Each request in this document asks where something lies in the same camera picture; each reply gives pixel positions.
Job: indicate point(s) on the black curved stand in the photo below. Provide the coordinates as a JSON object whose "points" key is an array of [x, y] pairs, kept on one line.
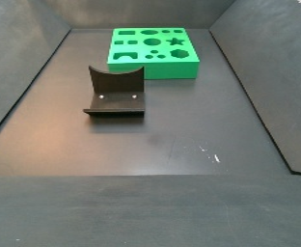
{"points": [[119, 92]]}

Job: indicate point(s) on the green shape-sorter board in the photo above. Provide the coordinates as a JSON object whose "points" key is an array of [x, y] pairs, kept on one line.
{"points": [[161, 50]]}

